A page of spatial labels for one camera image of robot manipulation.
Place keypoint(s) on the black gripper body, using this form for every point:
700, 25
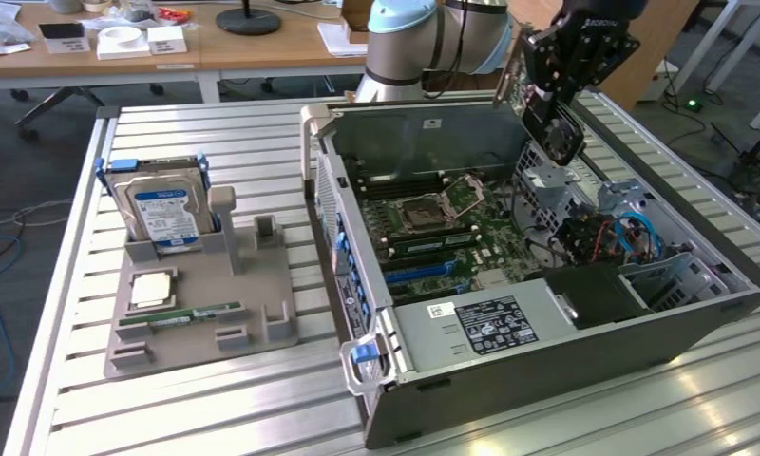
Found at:
599, 19

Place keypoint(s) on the black graphics card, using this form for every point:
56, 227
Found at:
561, 135

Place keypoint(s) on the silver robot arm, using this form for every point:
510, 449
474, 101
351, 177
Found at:
399, 52

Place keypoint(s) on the white box with red button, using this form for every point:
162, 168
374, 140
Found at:
662, 85

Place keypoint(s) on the black equipment stand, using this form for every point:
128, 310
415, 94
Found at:
757, 157

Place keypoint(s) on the brown cardboard box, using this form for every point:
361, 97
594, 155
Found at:
355, 14

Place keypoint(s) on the tall perforated disk bay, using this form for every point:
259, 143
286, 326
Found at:
554, 209

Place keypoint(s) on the stack of white papers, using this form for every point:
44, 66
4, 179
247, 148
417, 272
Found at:
342, 40

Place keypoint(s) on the CPU socket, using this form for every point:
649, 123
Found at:
422, 211

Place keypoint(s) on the wooden office desk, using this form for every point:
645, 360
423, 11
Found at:
305, 52
70, 64

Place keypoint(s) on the green motherboard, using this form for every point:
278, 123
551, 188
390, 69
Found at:
507, 247

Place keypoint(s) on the black round lamp base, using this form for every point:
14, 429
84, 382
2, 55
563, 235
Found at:
247, 21

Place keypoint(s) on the silver chipset heatsink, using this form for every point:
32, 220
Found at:
494, 281

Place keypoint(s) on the low grey disk bay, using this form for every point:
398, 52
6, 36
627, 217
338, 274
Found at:
672, 285

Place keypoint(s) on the blue expansion slot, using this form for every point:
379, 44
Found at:
418, 273

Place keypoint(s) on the red and white package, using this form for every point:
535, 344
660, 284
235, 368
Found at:
172, 16

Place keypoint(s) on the small white box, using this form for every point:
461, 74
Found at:
167, 40

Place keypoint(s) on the grey power supply unit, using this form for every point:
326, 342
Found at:
431, 342

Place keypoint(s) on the dark grey lump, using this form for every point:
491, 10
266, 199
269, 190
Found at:
138, 14

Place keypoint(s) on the white tape roll holder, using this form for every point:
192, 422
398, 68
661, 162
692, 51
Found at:
123, 45

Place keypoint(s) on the open grey PC case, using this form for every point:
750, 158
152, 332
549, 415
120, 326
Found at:
545, 380

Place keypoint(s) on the blue case latch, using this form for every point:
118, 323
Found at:
363, 355

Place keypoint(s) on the hard disk with blue label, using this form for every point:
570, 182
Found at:
159, 214

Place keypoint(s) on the blue disk caddy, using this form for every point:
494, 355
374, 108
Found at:
126, 166

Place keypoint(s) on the beige tape roll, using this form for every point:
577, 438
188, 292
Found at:
96, 5

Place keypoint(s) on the green RAM stick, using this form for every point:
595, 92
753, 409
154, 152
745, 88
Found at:
214, 312

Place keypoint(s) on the black topped white box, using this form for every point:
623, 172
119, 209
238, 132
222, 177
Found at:
63, 31

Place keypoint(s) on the grey cup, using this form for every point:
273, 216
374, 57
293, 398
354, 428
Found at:
67, 5

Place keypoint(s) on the black chair base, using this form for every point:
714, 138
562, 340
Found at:
58, 97

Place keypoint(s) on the silver CPU chip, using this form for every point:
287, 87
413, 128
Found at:
151, 290

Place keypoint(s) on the grey plastic parts rack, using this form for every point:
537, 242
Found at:
196, 347

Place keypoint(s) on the white paper label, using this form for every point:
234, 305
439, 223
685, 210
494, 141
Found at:
7, 49

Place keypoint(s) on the clear plastic bag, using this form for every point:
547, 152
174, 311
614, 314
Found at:
0, 24

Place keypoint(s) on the green lit switch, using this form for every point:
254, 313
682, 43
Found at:
693, 102

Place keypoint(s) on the white table frame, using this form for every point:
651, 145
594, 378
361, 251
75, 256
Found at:
742, 47

